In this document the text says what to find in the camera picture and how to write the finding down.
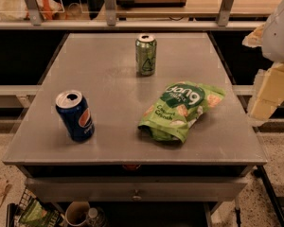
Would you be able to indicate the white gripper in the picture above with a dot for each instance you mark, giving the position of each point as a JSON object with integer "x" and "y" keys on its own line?
{"x": 280, "y": 37}

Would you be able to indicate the blue pepsi can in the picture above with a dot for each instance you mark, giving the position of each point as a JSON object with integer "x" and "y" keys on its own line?
{"x": 74, "y": 111}

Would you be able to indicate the green soda can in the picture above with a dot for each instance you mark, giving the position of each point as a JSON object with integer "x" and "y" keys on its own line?
{"x": 145, "y": 54}

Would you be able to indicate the green snack bag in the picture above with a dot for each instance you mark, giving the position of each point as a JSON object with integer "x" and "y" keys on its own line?
{"x": 177, "y": 109}

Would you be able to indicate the plastic bottle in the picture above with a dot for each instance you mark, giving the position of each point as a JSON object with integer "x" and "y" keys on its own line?
{"x": 96, "y": 218}

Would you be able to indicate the paper cup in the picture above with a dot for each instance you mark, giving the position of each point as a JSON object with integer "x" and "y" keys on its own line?
{"x": 76, "y": 213}

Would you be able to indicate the grey metal drawer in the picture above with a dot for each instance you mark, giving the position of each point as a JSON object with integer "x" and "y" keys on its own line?
{"x": 61, "y": 189}

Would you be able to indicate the orange white bag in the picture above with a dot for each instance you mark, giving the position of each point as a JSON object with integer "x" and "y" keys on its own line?
{"x": 19, "y": 10}

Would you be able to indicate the green bag in basket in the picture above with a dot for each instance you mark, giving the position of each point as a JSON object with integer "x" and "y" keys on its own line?
{"x": 36, "y": 215}

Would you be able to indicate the grey metal rail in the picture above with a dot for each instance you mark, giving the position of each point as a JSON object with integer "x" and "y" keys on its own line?
{"x": 169, "y": 25}

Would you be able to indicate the black wire basket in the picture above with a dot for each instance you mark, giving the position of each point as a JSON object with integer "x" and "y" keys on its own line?
{"x": 15, "y": 210}

